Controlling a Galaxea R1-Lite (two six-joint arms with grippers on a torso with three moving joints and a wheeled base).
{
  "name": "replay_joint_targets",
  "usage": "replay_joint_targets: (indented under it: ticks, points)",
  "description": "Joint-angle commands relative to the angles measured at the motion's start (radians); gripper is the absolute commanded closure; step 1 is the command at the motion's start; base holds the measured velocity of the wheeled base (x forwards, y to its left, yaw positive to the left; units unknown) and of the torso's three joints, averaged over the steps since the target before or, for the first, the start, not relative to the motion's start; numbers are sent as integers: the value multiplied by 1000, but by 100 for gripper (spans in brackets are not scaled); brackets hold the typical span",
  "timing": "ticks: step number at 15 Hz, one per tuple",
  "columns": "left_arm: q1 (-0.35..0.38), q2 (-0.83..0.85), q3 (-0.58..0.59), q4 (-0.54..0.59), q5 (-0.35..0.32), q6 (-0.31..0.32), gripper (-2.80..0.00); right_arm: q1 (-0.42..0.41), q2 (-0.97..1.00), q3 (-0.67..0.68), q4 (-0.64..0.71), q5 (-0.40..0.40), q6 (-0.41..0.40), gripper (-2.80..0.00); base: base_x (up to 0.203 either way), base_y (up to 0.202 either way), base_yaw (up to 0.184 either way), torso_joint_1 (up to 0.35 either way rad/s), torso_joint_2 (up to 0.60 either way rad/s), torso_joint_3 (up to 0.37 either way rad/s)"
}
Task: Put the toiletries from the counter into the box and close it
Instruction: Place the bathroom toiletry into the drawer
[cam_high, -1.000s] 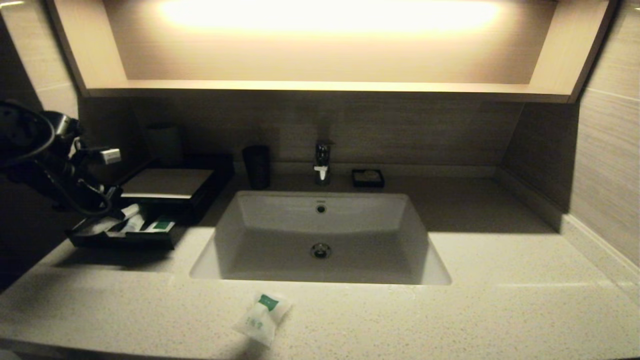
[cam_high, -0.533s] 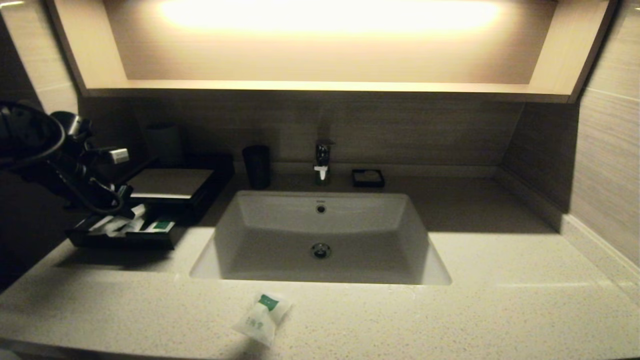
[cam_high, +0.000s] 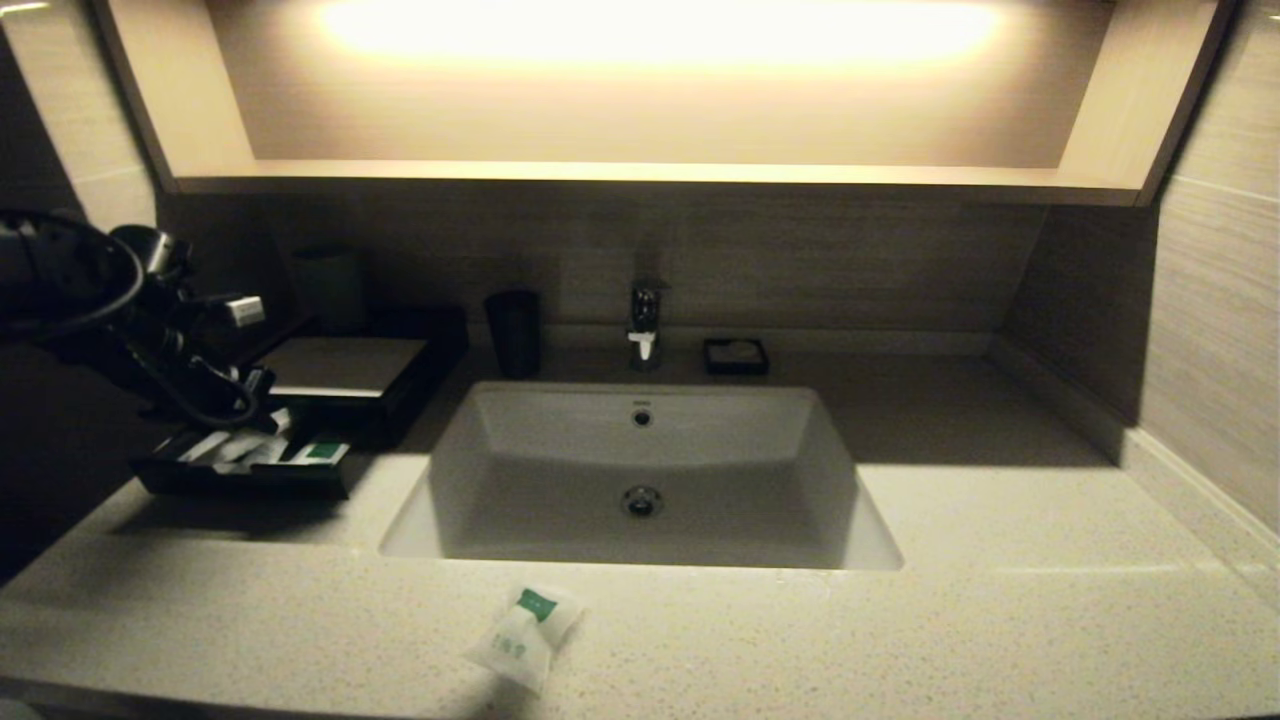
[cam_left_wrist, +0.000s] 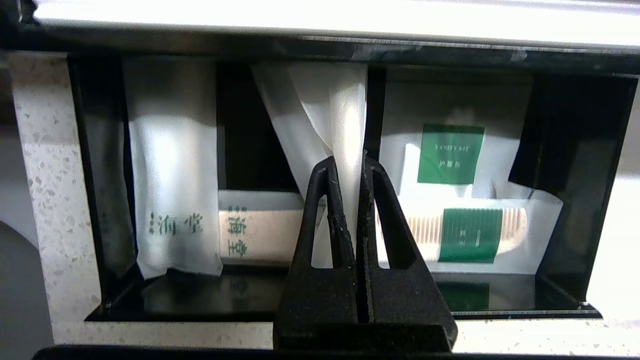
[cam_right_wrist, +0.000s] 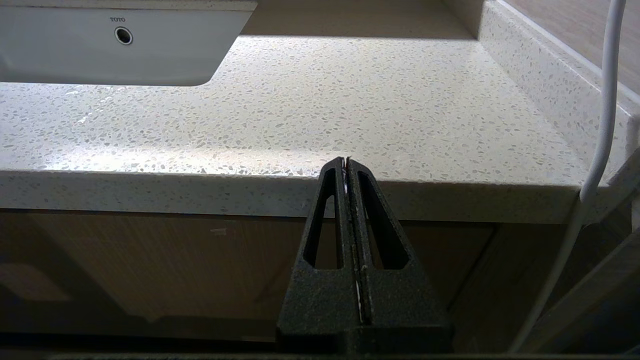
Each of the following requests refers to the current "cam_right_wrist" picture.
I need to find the white cable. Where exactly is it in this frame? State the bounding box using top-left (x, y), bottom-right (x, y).
top-left (507, 0), bottom-right (628, 353)

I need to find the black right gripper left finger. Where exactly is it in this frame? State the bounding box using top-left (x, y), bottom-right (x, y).
top-left (276, 157), bottom-right (362, 347)

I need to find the white sink basin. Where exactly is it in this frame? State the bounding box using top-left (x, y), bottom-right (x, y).
top-left (0, 0), bottom-right (258, 87)

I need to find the wooden vanity cabinet front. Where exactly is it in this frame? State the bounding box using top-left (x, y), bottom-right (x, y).
top-left (0, 209), bottom-right (640, 353)

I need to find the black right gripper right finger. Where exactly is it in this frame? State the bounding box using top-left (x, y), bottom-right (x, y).
top-left (347, 159), bottom-right (453, 351)

